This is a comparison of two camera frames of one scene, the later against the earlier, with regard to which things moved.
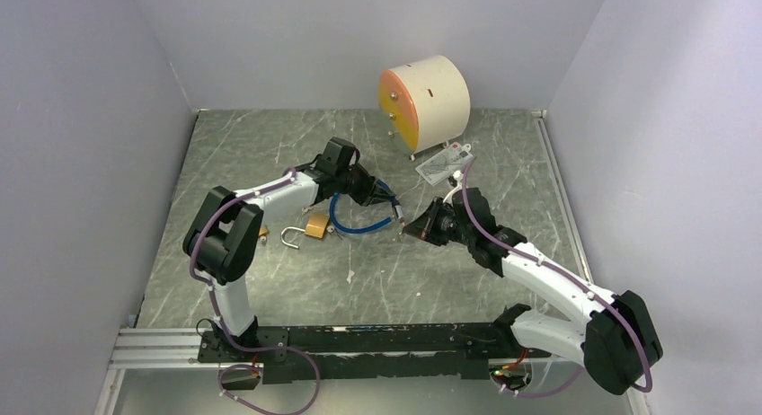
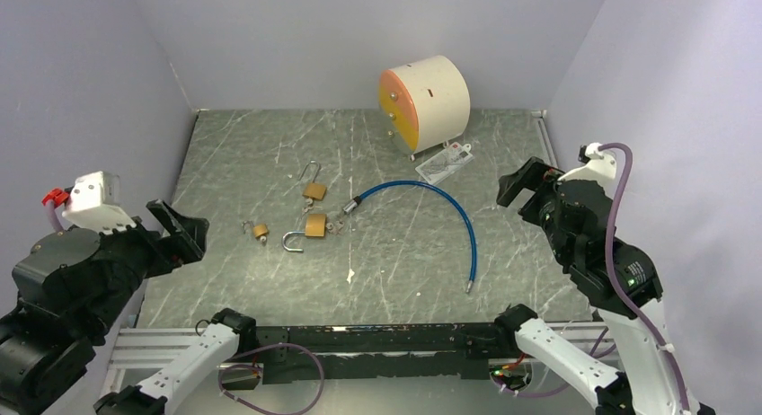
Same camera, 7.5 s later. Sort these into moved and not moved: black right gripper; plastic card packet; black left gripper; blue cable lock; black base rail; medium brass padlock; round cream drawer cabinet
Moved: black right gripper; blue cable lock; black left gripper
Not moved: round cream drawer cabinet; medium brass padlock; black base rail; plastic card packet
